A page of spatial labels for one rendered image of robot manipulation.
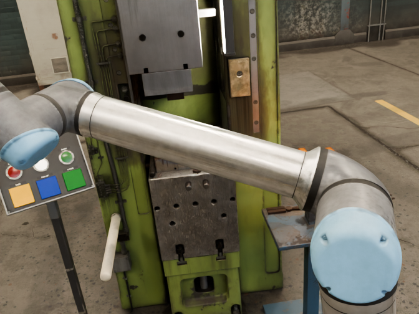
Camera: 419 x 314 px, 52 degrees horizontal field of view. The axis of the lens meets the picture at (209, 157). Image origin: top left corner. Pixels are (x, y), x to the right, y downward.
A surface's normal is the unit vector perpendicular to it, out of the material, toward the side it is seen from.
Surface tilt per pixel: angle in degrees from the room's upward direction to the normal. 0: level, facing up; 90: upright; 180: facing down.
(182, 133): 43
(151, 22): 90
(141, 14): 90
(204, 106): 90
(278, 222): 0
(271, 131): 90
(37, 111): 49
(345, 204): 13
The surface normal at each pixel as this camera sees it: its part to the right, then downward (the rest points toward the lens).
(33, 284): -0.08, -0.90
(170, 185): 0.10, 0.43
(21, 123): 0.49, -0.40
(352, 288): -0.31, 0.33
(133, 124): -0.16, -0.09
